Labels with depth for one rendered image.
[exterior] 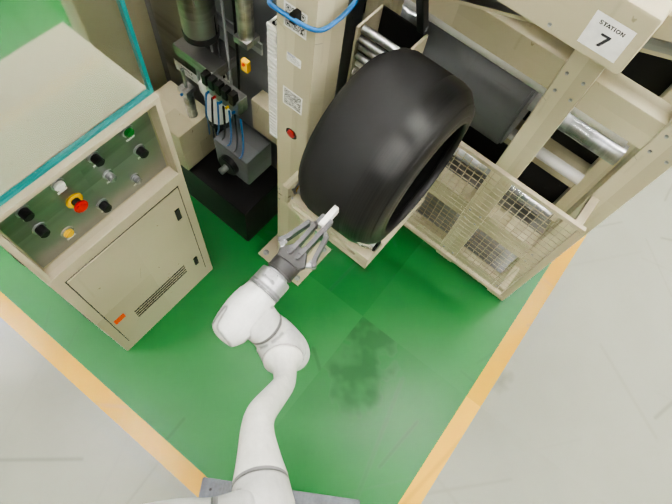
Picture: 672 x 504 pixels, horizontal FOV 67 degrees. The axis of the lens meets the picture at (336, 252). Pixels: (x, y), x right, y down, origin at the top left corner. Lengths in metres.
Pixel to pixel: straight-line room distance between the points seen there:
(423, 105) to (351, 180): 0.25
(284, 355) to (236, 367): 1.19
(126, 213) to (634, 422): 2.46
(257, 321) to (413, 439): 1.39
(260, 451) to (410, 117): 0.83
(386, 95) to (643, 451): 2.20
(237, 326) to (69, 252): 0.72
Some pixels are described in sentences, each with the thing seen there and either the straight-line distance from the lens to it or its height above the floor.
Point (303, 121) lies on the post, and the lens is 1.60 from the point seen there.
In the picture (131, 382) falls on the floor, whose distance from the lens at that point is 2.55.
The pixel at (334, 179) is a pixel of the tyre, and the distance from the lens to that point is 1.34.
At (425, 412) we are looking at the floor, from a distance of 2.53.
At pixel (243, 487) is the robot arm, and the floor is 1.48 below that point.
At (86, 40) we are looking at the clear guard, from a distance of 1.34.
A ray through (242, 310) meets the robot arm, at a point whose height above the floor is 1.23.
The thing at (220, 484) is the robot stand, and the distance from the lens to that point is 1.78.
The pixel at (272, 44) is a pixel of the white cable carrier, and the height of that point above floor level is 1.36.
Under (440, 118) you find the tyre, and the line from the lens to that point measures 1.33.
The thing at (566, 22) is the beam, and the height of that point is 1.68.
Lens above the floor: 2.42
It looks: 65 degrees down
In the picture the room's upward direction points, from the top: 14 degrees clockwise
